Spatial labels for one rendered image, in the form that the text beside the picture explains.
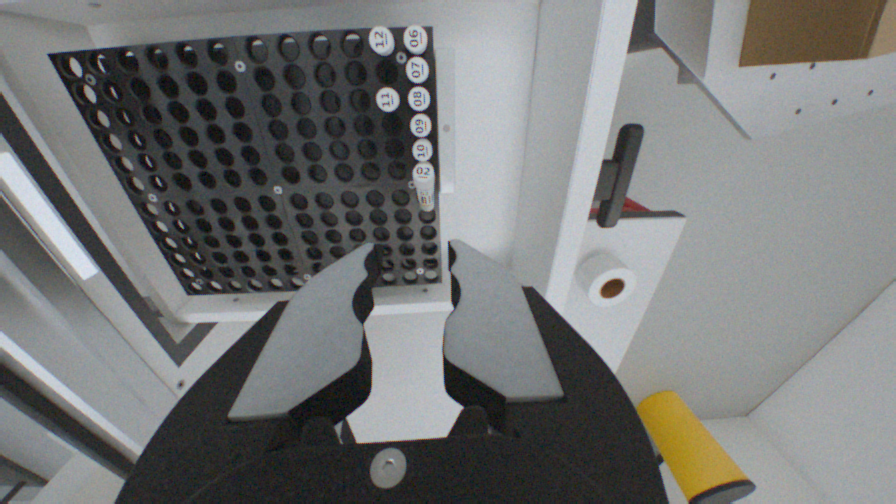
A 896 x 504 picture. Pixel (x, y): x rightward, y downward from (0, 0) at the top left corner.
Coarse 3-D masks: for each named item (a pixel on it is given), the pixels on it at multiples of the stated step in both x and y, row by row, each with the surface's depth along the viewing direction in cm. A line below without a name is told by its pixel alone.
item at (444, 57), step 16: (448, 48) 19; (448, 64) 20; (448, 80) 20; (448, 96) 21; (448, 112) 21; (448, 128) 22; (448, 144) 22; (448, 160) 23; (448, 176) 24; (448, 192) 24
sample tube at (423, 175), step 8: (416, 168) 15; (424, 168) 15; (416, 176) 15; (424, 176) 15; (432, 176) 15; (416, 184) 16; (424, 184) 15; (432, 184) 16; (424, 192) 16; (432, 192) 17; (424, 200) 17; (432, 200) 18; (424, 208) 19; (432, 208) 19
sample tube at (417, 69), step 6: (414, 60) 14; (420, 60) 14; (408, 66) 14; (414, 66) 14; (420, 66) 14; (426, 66) 14; (408, 72) 14; (414, 72) 14; (420, 72) 14; (426, 72) 14; (414, 78) 15; (420, 78) 15; (426, 78) 15
